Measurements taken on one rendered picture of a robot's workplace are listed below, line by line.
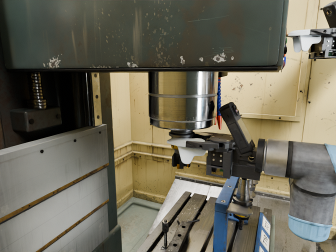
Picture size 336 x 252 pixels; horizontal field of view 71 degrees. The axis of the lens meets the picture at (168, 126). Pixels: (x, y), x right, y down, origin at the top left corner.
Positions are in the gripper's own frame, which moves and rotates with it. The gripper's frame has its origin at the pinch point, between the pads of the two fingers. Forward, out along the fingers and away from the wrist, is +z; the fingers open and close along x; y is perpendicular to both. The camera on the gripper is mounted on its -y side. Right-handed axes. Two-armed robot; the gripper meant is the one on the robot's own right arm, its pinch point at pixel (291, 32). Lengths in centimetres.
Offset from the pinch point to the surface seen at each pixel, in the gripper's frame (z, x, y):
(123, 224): 60, 80, 116
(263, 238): -5, 13, 79
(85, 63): 55, -17, 10
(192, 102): 33.5, -22.8, 17.6
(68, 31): 59, -15, 3
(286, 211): -39, 50, 91
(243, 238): 0, 19, 83
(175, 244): 32, 10, 77
